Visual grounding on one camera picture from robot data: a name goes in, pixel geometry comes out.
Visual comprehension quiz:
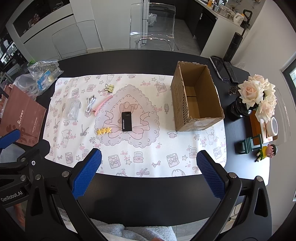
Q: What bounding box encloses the fluffy white blanket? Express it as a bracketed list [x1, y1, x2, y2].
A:
[89, 218, 179, 241]

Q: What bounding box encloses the black vase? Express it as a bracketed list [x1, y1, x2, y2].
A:
[225, 96, 254, 121]

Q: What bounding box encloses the brown paper bag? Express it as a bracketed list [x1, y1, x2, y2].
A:
[0, 84, 48, 142]

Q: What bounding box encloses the cardboard box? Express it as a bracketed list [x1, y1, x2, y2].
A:
[171, 61, 225, 132]

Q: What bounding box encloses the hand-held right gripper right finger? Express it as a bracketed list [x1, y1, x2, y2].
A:
[196, 150, 273, 241]

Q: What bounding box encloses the clear plastic case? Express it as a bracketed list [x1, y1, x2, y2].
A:
[63, 98, 81, 121]

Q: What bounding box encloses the pink hair clip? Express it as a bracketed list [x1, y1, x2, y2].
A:
[91, 94, 113, 116]

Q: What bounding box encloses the white usb cable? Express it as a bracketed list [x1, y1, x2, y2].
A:
[84, 95, 97, 115]

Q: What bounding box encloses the wooden tray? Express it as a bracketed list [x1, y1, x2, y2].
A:
[248, 111, 278, 142]

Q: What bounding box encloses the cartoon child figurine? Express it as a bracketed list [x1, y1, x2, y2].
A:
[255, 143, 275, 162]

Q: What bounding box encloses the small black device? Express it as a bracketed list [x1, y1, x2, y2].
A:
[121, 111, 133, 133]

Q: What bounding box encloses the clear plastic bag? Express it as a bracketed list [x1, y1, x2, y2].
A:
[13, 60, 64, 96]

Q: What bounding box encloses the white tape roll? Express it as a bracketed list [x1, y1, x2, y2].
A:
[265, 116, 279, 137]

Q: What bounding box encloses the steel pot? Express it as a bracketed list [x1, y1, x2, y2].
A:
[212, 4, 234, 18]

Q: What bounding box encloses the pale pink rose bouquet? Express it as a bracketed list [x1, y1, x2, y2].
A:
[237, 74, 278, 123]

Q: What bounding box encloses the white printed cloth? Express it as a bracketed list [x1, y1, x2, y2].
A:
[43, 73, 228, 178]

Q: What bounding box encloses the slim black remote control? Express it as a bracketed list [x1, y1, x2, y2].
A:
[223, 61, 239, 84]

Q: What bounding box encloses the blue white packet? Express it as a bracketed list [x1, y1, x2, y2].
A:
[37, 71, 52, 90]

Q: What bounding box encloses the black stick vacuum cleaner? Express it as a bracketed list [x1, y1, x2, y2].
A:
[229, 9, 253, 62]

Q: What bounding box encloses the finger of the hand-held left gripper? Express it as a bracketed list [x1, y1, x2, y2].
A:
[0, 129, 21, 152]
[0, 139, 52, 177]

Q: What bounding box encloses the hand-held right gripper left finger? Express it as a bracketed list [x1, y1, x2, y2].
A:
[25, 148, 105, 241]

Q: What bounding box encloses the miniature green chair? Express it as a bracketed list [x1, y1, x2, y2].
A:
[234, 134, 264, 155]

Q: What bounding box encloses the white kitchen counter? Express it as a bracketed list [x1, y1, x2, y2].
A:
[194, 0, 266, 56]

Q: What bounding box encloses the transparent acrylic chair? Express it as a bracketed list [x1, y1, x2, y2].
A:
[51, 19, 104, 60]
[129, 2, 179, 52]

